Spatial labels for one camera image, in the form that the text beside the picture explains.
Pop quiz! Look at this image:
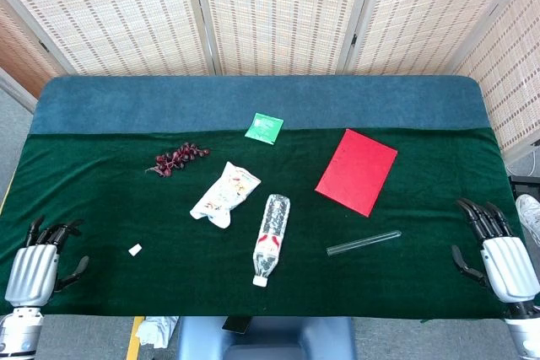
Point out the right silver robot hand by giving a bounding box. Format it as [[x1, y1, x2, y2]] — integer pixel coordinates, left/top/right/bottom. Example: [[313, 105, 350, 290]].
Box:
[[451, 197, 540, 304]]

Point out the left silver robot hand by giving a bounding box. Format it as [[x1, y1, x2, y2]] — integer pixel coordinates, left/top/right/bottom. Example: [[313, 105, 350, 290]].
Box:
[[3, 215, 90, 309]]

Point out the clear glass tube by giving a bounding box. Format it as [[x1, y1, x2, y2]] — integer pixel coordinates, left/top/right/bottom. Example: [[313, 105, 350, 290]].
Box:
[[327, 229, 402, 257]]

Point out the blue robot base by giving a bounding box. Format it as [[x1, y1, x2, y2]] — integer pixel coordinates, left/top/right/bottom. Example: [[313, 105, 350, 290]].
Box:
[[175, 316, 358, 360]]

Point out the white sneaker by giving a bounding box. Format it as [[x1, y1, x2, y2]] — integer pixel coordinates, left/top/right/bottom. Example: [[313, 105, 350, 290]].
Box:
[[515, 194, 540, 247]]

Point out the black box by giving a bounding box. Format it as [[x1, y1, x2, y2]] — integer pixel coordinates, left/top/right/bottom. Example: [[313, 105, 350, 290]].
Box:
[[508, 175, 540, 200]]

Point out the dark green velvet cloth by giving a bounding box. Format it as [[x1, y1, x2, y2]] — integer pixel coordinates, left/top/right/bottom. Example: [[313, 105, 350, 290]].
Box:
[[0, 127, 528, 320]]

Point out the crumpled white cloth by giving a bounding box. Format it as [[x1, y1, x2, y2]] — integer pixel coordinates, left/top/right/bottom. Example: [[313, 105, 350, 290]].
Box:
[[134, 315, 181, 350]]

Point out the red notebook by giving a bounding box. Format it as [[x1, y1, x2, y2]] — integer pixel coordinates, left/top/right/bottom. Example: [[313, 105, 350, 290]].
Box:
[[315, 128, 399, 218]]

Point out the dark red grape bunch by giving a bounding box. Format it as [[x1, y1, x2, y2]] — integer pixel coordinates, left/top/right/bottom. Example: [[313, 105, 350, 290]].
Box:
[[144, 142, 212, 179]]

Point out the woven bamboo screen panel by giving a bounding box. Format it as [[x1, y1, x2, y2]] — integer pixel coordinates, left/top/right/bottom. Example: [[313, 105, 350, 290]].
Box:
[[189, 0, 376, 77], [0, 0, 64, 99], [345, 0, 540, 77], [453, 0, 540, 163], [0, 0, 219, 78]]

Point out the white printed snack bag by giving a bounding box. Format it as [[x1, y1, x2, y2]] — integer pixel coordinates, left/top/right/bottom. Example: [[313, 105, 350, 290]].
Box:
[[189, 161, 262, 229]]

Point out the blue table cover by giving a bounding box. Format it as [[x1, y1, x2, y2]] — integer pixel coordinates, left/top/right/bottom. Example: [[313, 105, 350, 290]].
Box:
[[30, 75, 491, 136]]

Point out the clear plastic water bottle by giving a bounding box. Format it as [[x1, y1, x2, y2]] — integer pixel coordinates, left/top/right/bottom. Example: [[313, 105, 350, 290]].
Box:
[[251, 193, 292, 288]]

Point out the green foil sachet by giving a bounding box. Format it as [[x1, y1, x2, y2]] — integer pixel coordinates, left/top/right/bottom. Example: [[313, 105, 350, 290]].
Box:
[[244, 112, 284, 146]]

